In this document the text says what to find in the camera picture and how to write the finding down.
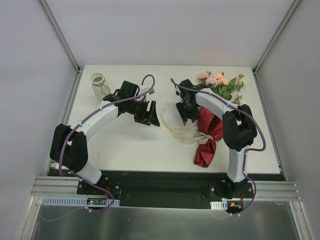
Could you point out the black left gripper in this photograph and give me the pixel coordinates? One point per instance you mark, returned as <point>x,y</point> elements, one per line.
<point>144,113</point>

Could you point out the dark red wrapping paper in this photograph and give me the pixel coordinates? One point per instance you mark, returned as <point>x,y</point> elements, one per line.
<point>211,129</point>

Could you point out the right aluminium frame post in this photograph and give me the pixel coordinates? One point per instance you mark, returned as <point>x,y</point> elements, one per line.
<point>277,34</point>

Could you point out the left white cable duct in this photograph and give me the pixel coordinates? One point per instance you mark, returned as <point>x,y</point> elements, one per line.
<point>79,201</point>

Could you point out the right white cable duct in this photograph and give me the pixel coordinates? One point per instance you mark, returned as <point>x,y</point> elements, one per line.
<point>219,205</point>

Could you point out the white cable duct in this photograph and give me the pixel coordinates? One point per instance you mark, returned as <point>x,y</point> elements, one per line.
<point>219,205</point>
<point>79,201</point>

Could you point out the cream printed ribbon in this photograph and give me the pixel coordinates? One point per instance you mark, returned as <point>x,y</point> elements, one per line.
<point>184,135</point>

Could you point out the pink flower bouquet green leaves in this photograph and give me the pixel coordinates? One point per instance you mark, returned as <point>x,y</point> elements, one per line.
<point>226,88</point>

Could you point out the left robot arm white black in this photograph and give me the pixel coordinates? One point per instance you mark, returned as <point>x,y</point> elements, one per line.
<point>69,146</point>

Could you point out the beige ceramic vase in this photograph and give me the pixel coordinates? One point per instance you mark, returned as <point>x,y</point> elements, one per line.
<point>100,86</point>

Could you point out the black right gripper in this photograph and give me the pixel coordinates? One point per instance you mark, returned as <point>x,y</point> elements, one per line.
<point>186,111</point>

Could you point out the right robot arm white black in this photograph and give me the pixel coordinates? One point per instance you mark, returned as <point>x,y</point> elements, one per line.
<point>238,128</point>

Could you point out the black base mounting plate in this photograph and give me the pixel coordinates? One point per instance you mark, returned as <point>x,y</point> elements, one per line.
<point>162,200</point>

